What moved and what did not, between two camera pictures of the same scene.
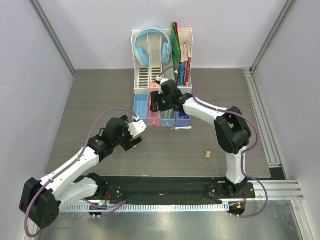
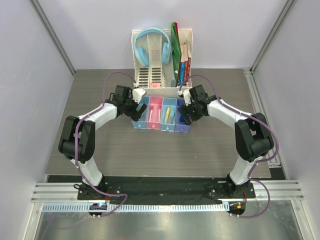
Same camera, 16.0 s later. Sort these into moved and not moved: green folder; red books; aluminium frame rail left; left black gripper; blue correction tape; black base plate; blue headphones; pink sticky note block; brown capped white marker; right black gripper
Moved: right black gripper; brown capped white marker; left black gripper; blue correction tape
Not moved: blue headphones; black base plate; aluminium frame rail left; pink sticky note block; green folder; red books
